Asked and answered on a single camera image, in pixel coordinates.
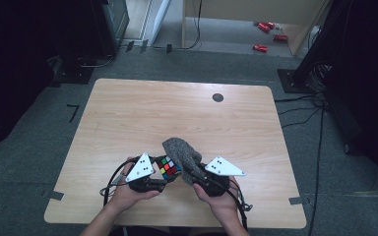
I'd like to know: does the black looped floor cable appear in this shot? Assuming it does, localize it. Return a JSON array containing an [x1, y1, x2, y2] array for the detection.
[[78, 53, 115, 69]]

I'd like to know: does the bundle of black cables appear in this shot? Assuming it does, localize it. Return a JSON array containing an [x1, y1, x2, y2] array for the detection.
[[306, 62, 333, 93]]

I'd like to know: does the grey floor tape strip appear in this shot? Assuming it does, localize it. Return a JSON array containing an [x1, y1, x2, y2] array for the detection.
[[288, 196, 305, 207], [41, 189, 65, 202]]

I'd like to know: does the left hand-held gripper black cable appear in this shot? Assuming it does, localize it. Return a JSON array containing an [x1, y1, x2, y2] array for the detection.
[[99, 158, 136, 208]]

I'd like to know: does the light wooden partition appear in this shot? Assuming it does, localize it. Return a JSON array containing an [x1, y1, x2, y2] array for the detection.
[[181, 0, 331, 57]]

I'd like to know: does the person's right hand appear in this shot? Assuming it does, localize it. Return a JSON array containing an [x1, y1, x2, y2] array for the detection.
[[192, 176, 244, 227]]

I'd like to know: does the hand-held gripper black cable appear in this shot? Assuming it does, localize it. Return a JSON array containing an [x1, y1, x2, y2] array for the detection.
[[223, 183, 254, 231], [99, 158, 136, 208]]

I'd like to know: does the black hanging cable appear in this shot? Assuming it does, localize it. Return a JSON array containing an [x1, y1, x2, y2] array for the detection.
[[182, 0, 204, 51]]

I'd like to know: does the dark glass cabinet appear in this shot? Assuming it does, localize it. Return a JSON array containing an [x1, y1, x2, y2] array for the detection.
[[92, 0, 131, 57]]

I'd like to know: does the right hand-held gripper black cable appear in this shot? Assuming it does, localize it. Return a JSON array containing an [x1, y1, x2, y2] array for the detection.
[[223, 183, 254, 231]]

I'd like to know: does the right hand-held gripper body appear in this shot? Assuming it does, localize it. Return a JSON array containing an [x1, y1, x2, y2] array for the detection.
[[190, 154, 246, 198]]

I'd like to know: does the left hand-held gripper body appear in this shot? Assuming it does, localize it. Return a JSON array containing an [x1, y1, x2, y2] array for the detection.
[[124, 151, 169, 194]]

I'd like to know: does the grey fluffy cloth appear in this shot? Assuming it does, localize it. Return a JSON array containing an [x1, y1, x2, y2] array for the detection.
[[161, 137, 204, 187]]

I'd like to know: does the long black floor cable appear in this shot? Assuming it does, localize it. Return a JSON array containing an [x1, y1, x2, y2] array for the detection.
[[307, 104, 327, 236]]

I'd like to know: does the white board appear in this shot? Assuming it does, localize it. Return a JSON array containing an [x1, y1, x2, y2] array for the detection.
[[150, 0, 173, 46]]

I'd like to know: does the black curtain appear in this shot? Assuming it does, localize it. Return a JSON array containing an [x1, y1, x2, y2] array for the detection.
[[291, 0, 378, 190], [0, 0, 103, 155]]

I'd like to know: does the person's left hand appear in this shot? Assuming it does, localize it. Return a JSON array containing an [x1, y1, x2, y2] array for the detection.
[[106, 155, 161, 214]]

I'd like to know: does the black puzzle cube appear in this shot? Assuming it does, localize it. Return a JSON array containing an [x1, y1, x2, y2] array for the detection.
[[156, 155, 182, 181]]

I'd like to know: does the black stand base plate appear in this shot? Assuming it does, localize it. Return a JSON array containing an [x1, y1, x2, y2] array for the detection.
[[277, 68, 313, 94], [52, 56, 96, 86]]

